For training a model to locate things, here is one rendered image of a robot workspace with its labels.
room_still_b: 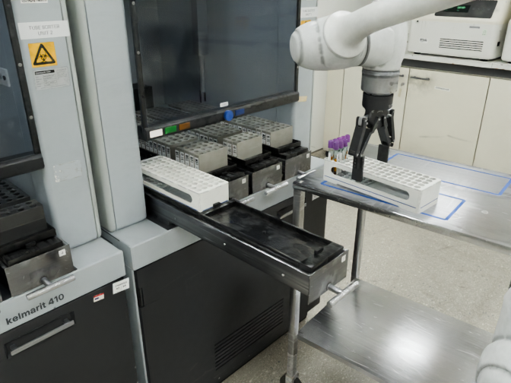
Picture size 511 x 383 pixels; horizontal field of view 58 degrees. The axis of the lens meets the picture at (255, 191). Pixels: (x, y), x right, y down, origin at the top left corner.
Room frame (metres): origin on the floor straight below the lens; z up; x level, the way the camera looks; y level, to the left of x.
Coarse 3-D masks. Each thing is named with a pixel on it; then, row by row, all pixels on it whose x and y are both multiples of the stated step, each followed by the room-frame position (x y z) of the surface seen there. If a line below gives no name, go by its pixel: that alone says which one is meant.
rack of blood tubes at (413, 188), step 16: (352, 160) 1.19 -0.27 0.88; (368, 160) 1.19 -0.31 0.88; (336, 176) 1.17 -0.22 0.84; (368, 176) 1.10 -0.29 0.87; (384, 176) 1.09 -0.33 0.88; (400, 176) 1.08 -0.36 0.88; (416, 176) 1.08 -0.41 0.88; (432, 176) 1.08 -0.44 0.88; (368, 192) 1.09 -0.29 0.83; (384, 192) 1.06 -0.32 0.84; (400, 192) 1.10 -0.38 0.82; (416, 192) 1.00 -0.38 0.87; (432, 192) 1.03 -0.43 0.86; (416, 208) 0.99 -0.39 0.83
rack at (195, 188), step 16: (144, 160) 1.24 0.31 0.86; (160, 160) 1.24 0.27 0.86; (144, 176) 1.21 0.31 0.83; (160, 176) 1.12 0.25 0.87; (176, 176) 1.13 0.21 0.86; (192, 176) 1.12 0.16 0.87; (208, 176) 1.12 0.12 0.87; (176, 192) 1.14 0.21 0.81; (192, 192) 1.02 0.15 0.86; (208, 192) 1.03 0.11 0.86; (224, 192) 1.07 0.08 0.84
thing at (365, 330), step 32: (416, 160) 1.36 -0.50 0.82; (448, 160) 1.36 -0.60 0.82; (320, 192) 1.13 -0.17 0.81; (352, 192) 1.11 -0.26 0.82; (448, 192) 1.11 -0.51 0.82; (480, 192) 1.11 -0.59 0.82; (416, 224) 0.96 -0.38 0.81; (448, 224) 0.94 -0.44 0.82; (480, 224) 0.94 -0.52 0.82; (320, 320) 1.25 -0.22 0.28; (352, 320) 1.25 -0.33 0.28; (384, 320) 1.25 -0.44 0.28; (416, 320) 1.25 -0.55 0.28; (448, 320) 1.25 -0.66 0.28; (288, 352) 1.19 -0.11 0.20; (352, 352) 1.11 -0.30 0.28; (384, 352) 1.11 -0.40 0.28; (416, 352) 1.11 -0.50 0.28; (448, 352) 1.11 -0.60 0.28; (480, 352) 1.11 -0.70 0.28
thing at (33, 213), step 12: (36, 204) 0.92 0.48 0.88; (0, 216) 0.86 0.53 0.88; (12, 216) 0.87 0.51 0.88; (24, 216) 0.89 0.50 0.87; (36, 216) 0.90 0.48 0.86; (0, 228) 0.85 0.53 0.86; (12, 228) 0.87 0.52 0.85; (24, 228) 0.88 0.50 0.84; (36, 228) 0.90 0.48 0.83; (0, 240) 0.84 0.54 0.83; (12, 240) 0.86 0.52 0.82
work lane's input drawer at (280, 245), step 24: (144, 192) 1.15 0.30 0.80; (168, 216) 1.07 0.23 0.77; (192, 216) 1.01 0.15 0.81; (216, 216) 1.01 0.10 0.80; (240, 216) 1.01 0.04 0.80; (264, 216) 1.00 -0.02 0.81; (216, 240) 0.94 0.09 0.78; (240, 240) 0.89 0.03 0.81; (264, 240) 0.89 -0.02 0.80; (288, 240) 0.89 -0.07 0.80; (312, 240) 0.89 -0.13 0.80; (264, 264) 0.84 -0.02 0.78; (288, 264) 0.79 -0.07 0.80; (312, 264) 0.78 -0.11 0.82; (336, 264) 0.82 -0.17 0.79; (312, 288) 0.76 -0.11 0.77; (336, 288) 0.78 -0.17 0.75
